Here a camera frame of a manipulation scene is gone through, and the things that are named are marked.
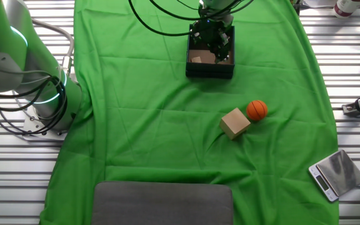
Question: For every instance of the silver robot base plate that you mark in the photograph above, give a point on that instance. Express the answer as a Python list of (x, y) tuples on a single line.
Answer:
[(31, 123)]

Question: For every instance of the grey fabric cushion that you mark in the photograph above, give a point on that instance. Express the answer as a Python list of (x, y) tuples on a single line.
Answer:
[(161, 206)]

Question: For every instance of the silver digital scale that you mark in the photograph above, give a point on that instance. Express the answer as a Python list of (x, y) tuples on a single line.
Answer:
[(339, 172)]

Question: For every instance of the green cloth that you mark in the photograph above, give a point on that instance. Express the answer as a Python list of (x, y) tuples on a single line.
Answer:
[(136, 140)]

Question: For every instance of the orange toy basketball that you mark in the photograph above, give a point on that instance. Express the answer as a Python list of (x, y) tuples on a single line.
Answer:
[(257, 110)]

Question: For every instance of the dark green gift box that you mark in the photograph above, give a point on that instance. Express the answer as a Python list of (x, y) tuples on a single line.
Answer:
[(208, 72)]

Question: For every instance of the large wooden block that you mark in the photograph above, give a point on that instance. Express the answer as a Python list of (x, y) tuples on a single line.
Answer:
[(234, 123)]

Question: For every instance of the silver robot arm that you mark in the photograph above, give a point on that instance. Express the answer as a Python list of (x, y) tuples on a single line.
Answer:
[(5, 37)]

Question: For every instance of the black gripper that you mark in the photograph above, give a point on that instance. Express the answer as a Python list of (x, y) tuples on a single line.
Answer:
[(209, 31)]

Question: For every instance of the white red container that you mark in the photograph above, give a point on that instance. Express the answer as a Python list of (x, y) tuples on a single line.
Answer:
[(347, 6)]

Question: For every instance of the small wooden block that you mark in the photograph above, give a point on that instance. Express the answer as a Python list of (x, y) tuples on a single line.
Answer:
[(196, 59)]

